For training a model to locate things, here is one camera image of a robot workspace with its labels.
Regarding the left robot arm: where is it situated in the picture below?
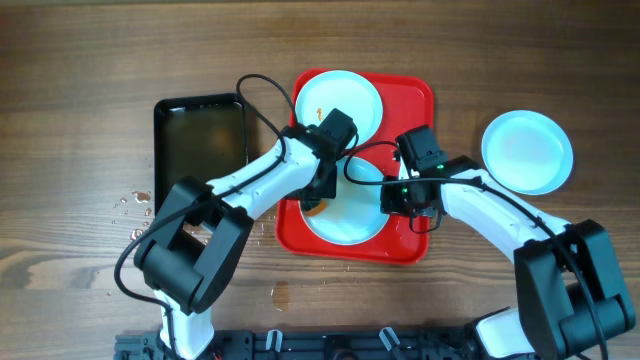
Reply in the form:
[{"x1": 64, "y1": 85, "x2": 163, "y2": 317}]
[{"x1": 134, "y1": 109, "x2": 357, "y2": 359}]

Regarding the right black cable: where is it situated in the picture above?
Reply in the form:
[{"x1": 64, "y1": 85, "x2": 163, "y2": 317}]
[{"x1": 342, "y1": 140, "x2": 611, "y2": 360}]

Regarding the light blue plate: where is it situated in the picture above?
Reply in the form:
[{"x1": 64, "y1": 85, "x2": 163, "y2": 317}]
[
  {"x1": 295, "y1": 70, "x2": 383, "y2": 145},
  {"x1": 481, "y1": 110, "x2": 574, "y2": 196},
  {"x1": 302, "y1": 158, "x2": 390, "y2": 246}
]

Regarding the left black cable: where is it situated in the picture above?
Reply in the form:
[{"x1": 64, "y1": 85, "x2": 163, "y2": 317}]
[{"x1": 112, "y1": 73, "x2": 301, "y2": 360}]

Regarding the green and orange sponge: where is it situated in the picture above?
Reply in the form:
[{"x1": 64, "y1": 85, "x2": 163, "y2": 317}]
[{"x1": 300, "y1": 199, "x2": 328, "y2": 217}]

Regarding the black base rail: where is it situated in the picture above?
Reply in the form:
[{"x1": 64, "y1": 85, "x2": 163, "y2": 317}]
[{"x1": 113, "y1": 327, "x2": 501, "y2": 360}]

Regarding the red plastic serving tray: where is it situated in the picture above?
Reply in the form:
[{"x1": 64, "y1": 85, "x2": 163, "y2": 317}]
[{"x1": 275, "y1": 68, "x2": 434, "y2": 265}]

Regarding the black cable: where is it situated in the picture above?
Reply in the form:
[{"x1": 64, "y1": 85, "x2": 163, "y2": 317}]
[
  {"x1": 112, "y1": 73, "x2": 301, "y2": 360},
  {"x1": 342, "y1": 140, "x2": 611, "y2": 360}
]

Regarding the black tray with water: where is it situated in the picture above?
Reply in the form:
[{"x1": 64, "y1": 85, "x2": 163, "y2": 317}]
[{"x1": 153, "y1": 93, "x2": 257, "y2": 211}]

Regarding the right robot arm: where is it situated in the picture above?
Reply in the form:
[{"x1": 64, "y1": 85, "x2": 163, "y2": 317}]
[{"x1": 381, "y1": 126, "x2": 636, "y2": 359}]

